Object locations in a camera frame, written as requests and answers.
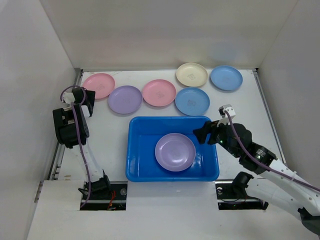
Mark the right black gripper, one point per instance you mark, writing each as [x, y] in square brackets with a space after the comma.
[210, 131]

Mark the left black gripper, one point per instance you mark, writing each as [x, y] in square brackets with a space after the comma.
[91, 95]

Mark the pink plate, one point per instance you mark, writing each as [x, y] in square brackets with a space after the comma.
[159, 93]
[101, 83]

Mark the purple plate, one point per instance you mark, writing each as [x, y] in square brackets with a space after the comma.
[175, 152]
[125, 99]

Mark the blue plate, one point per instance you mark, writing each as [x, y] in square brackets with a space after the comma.
[192, 101]
[226, 78]

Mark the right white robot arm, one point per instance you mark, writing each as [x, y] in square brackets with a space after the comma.
[267, 178]

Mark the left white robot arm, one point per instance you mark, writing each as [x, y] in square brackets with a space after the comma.
[72, 131]

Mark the blue plastic bin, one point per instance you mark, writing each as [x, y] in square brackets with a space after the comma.
[143, 134]

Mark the cream plate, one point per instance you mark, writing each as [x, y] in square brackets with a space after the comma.
[192, 75]

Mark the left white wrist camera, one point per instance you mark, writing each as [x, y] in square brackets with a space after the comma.
[68, 98]

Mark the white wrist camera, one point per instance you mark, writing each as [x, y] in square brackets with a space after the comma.
[227, 110]
[68, 98]

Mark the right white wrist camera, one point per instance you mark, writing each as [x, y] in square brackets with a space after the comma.
[227, 110]

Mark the left aluminium rail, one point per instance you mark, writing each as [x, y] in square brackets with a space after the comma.
[56, 162]

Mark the aluminium rail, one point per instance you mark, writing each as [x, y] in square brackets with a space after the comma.
[270, 119]
[56, 162]

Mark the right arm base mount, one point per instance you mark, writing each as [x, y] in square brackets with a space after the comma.
[228, 199]

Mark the right aluminium rail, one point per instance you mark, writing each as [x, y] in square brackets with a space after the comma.
[270, 119]

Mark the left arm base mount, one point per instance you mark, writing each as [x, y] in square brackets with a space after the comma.
[106, 200]

